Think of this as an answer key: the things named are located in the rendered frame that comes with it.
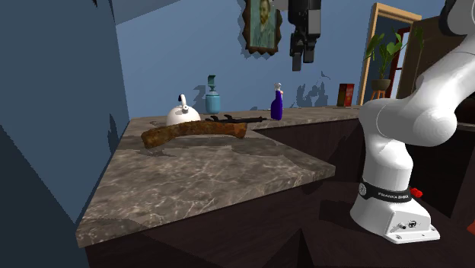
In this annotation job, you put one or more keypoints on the wooden door frame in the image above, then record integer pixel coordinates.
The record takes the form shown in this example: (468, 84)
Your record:
(367, 55)

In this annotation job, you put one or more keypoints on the rusty brown curved bar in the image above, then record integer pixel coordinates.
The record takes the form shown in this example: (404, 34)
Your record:
(193, 130)

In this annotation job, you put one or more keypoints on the dark robot stand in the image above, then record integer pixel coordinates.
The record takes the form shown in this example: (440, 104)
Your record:
(334, 245)

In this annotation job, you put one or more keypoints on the white kettle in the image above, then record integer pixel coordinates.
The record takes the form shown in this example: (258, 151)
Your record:
(182, 115)

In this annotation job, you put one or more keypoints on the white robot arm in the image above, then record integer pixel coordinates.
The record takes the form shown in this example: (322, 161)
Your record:
(386, 156)

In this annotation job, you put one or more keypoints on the framed portrait wall picture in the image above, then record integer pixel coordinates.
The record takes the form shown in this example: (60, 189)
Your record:
(262, 26)

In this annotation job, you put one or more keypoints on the brown wooden door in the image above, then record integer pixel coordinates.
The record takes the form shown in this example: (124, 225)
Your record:
(412, 66)

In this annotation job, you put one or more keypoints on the blue spray bottle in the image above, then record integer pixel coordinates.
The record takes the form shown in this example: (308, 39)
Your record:
(276, 108)

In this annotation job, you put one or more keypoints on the teal soap dispenser bottle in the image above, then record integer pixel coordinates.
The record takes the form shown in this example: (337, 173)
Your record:
(212, 103)

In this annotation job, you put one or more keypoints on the red box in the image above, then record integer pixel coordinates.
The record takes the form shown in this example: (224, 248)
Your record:
(345, 95)

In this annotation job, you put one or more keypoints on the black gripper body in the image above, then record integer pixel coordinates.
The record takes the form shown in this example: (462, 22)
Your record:
(301, 41)

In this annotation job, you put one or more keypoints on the black flat tool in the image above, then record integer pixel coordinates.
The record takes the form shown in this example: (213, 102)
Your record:
(237, 119)

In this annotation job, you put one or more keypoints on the potted green plant on stool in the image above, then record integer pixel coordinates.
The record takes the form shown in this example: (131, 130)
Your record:
(384, 53)

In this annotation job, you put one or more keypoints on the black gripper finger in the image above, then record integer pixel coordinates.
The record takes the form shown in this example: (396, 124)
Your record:
(309, 55)
(296, 61)

